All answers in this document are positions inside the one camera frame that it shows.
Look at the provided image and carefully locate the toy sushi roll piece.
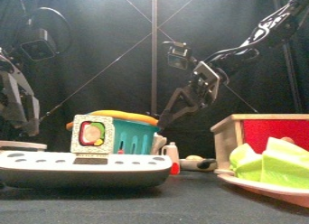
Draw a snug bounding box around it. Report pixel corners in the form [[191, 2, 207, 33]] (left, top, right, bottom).
[[70, 114, 117, 155]]

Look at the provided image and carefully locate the white round disc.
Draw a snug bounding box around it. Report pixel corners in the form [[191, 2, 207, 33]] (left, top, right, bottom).
[[0, 139, 49, 153]]

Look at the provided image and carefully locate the white toy utensil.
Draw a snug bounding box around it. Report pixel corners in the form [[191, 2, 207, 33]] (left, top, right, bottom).
[[152, 133, 168, 156]]

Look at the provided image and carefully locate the yellow orange toy banana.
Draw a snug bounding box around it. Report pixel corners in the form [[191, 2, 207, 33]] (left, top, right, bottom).
[[66, 109, 161, 132]]

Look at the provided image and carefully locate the teal plastic basket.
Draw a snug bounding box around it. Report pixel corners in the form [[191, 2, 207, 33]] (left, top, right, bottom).
[[112, 118, 162, 156]]

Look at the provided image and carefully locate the white toy bottle red label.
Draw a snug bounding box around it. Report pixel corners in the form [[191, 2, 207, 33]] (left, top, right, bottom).
[[161, 141, 181, 176]]

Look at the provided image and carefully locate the wooden box red panel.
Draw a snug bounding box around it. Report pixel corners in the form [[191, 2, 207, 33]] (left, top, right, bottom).
[[211, 113, 309, 175]]

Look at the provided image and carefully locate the white toy kitchen scale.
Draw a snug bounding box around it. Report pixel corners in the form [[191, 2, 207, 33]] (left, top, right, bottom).
[[0, 150, 175, 189]]

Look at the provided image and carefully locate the green toy lettuce leaf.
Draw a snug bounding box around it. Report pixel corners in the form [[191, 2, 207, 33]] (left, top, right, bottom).
[[259, 136, 309, 191], [229, 142, 265, 182]]

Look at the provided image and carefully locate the small orange toy food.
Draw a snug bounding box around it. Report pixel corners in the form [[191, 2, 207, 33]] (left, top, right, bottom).
[[280, 136, 298, 145]]

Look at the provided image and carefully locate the pink toy plate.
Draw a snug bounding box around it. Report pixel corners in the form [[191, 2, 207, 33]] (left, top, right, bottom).
[[217, 173, 309, 209]]

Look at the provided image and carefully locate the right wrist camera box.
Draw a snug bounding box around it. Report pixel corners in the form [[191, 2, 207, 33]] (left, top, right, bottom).
[[164, 41, 199, 71]]

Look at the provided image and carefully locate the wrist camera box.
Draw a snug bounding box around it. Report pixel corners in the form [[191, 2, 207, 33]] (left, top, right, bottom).
[[19, 28, 58, 61], [164, 41, 199, 71]]

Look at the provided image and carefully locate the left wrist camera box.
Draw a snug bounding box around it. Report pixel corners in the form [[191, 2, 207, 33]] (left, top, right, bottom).
[[19, 28, 58, 61]]

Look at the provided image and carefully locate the vertical metal frame pole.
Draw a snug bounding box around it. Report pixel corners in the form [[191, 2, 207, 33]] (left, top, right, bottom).
[[150, 0, 160, 116]]

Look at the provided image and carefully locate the white toy knife black handle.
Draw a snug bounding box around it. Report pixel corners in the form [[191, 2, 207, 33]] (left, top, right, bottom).
[[180, 154, 219, 172]]

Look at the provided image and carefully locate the black looped cable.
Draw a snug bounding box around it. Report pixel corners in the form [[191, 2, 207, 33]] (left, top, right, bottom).
[[26, 6, 74, 55]]

